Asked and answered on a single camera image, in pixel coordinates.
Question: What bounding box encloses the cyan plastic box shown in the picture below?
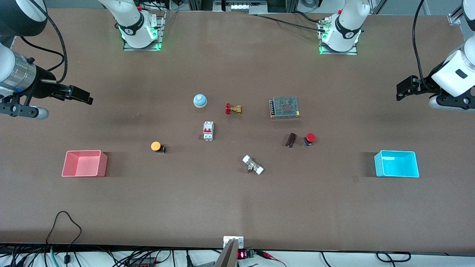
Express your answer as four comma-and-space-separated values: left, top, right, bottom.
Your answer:
374, 150, 420, 178

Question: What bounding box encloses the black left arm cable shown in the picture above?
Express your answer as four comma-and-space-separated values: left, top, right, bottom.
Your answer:
412, 0, 433, 92

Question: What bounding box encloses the black cable to base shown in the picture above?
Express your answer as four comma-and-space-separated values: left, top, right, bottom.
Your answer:
256, 13, 328, 32

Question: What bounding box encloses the grey camera mount bar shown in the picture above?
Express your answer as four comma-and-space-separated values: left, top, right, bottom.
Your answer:
214, 239, 238, 267

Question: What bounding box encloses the metal mesh power supply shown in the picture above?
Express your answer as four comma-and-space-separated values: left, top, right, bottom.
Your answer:
269, 96, 301, 119

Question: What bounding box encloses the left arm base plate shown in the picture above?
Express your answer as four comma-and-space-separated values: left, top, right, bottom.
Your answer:
318, 19, 358, 56

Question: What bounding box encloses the black coiled floor cable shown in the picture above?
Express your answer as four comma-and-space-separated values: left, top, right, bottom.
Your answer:
376, 251, 412, 263

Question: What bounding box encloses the aluminium table corner profile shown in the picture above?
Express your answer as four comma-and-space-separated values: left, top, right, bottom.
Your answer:
447, 4, 467, 26

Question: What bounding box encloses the white metal pipe fitting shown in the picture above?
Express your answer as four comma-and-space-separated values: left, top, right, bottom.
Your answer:
242, 155, 265, 175

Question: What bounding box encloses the orange black power strip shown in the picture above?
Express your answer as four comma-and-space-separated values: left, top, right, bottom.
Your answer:
128, 257, 158, 267

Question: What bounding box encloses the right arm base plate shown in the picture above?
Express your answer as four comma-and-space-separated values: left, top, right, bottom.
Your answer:
123, 11, 166, 52

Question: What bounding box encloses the white table edge bracket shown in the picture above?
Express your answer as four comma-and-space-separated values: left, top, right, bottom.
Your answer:
223, 236, 244, 249

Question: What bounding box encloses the pink plastic box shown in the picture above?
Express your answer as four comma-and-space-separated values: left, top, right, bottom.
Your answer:
61, 150, 108, 178

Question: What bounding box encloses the black looped table cable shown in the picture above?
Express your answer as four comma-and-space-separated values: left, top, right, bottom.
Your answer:
45, 211, 83, 267

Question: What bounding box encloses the red clip lead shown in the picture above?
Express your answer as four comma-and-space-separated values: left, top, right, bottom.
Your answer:
256, 250, 287, 267

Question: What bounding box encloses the white power strip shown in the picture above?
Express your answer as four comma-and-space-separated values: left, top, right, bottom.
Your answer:
222, 0, 268, 14

